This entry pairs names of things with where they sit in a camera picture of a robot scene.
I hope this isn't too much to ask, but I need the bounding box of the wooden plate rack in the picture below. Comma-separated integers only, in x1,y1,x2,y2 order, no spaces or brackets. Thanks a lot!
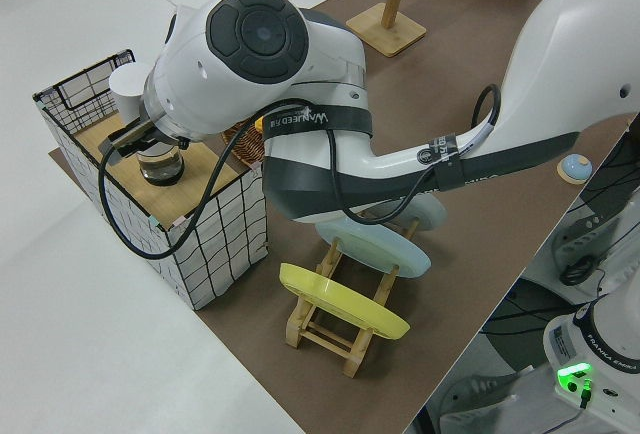
284,218,421,379

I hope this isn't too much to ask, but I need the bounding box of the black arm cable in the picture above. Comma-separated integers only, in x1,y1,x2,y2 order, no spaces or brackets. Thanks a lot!
98,83,503,259

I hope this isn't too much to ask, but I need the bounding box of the light blue plate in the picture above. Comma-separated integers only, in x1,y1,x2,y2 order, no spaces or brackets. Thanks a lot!
314,221,432,280

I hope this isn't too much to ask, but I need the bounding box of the yellow plate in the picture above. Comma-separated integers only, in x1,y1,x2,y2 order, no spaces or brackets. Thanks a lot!
278,262,411,341

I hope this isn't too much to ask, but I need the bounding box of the black base power cable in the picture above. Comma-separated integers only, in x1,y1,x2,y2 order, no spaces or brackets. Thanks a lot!
558,233,631,288

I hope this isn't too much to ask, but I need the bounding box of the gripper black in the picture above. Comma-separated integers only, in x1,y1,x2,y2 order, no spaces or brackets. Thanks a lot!
98,121,189,165

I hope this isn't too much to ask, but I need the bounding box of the wooden mug rack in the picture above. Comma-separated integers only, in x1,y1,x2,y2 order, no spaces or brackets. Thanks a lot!
345,0,429,59

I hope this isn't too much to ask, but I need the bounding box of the brown wicker basket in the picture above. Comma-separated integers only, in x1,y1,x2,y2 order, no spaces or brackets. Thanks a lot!
222,116,266,164

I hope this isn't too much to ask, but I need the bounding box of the wire mesh wooden shelf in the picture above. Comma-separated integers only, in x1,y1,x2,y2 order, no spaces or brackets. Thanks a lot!
32,48,271,311

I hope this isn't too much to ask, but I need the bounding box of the brown table mat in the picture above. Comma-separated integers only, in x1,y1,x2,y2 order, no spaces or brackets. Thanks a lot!
48,0,640,434

